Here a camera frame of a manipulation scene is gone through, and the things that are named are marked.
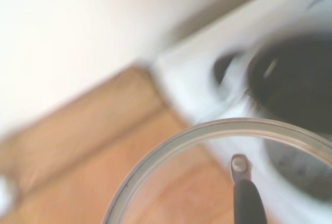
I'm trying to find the black coil burner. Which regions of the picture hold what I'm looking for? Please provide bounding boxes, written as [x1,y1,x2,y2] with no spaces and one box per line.
[263,141,332,202]

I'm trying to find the glass pot lid black handle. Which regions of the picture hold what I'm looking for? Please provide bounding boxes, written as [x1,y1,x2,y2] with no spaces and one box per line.
[101,117,332,224]

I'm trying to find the large wooden butcher board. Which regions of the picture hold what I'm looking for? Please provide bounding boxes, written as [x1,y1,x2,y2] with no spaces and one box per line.
[0,64,275,224]

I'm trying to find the white electric stove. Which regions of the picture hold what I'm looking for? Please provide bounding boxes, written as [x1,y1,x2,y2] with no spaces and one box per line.
[153,0,332,209]

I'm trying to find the black cooking pot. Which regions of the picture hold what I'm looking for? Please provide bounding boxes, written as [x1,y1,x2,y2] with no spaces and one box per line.
[212,33,332,135]

